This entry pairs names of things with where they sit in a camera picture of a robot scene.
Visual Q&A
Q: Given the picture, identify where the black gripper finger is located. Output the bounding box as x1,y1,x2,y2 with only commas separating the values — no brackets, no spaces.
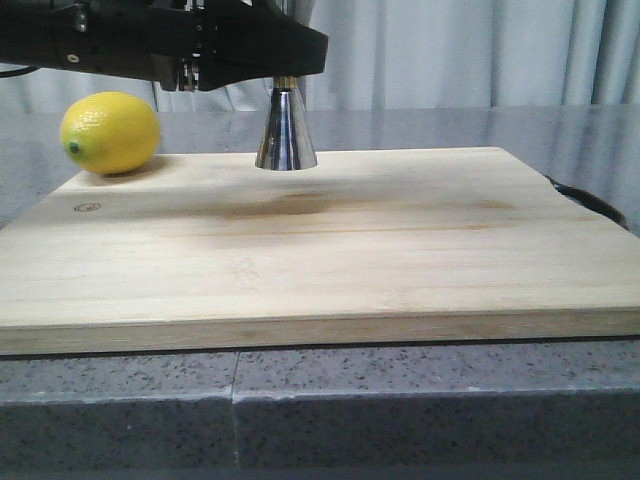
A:
197,1,329,91

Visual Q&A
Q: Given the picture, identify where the steel hourglass jigger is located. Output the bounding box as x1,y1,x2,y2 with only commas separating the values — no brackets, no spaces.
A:
255,76,318,171

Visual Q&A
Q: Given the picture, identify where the yellow lemon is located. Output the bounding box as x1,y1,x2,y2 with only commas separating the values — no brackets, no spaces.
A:
59,91,160,175

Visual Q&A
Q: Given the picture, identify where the black object behind board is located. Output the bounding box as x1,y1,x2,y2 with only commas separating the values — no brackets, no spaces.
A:
545,176,629,230

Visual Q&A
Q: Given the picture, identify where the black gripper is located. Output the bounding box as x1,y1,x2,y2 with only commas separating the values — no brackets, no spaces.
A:
1,1,199,91

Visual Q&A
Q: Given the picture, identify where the wooden cutting board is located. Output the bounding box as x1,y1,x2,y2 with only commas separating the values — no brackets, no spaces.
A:
1,147,639,355

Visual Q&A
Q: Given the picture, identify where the grey curtain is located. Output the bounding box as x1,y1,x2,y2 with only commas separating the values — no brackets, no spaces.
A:
1,1,639,113

